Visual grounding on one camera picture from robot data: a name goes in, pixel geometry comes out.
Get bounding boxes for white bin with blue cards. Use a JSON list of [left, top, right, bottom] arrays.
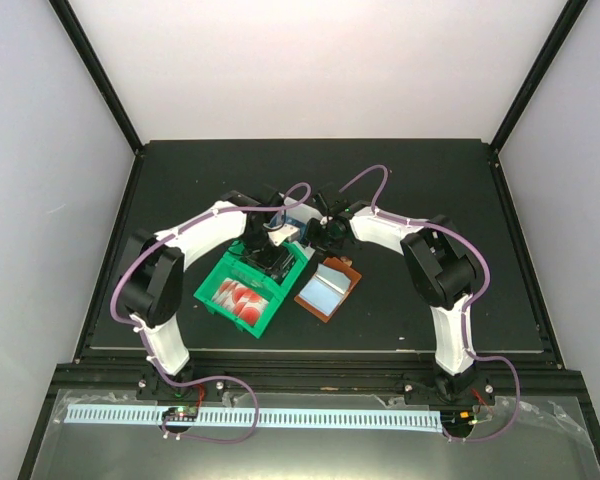
[[268, 204, 321, 259]]

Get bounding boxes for brown leather card holder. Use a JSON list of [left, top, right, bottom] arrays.
[[294, 257, 362, 323]]

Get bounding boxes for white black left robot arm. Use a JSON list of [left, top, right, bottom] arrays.
[[109, 195, 302, 399]]

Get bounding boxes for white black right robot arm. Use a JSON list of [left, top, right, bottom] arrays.
[[306, 191, 484, 403]]

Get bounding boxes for green bin with black cards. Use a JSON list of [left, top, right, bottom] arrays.
[[227, 240, 310, 286]]

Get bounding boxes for black VIP card stack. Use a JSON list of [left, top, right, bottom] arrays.
[[259, 248, 296, 284]]

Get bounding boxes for blue VIP card front stack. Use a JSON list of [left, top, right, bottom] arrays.
[[286, 217, 309, 245]]

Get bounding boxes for green bin with red cards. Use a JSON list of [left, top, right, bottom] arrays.
[[194, 253, 293, 338]]

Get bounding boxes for red white card stack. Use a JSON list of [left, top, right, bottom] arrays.
[[212, 278, 269, 326]]

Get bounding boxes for clear acrylic front panel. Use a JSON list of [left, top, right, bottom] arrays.
[[26, 391, 600, 479]]

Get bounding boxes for left controller circuit board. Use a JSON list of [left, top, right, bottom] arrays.
[[161, 406, 199, 423]]

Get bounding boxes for controller circuit board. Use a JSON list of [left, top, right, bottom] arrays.
[[440, 409, 493, 426], [161, 406, 199, 423]]

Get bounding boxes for right controller circuit board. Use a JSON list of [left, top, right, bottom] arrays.
[[440, 409, 493, 426]]

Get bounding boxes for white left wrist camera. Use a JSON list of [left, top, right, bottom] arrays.
[[267, 223, 301, 247]]

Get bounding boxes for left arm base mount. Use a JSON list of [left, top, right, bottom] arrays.
[[137, 368, 227, 403]]

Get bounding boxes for black aluminium frame rail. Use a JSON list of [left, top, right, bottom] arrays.
[[49, 356, 589, 401]]

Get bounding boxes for white slotted cable duct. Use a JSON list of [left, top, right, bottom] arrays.
[[64, 404, 442, 433]]

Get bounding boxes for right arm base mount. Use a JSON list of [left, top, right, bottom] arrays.
[[398, 368, 495, 407]]

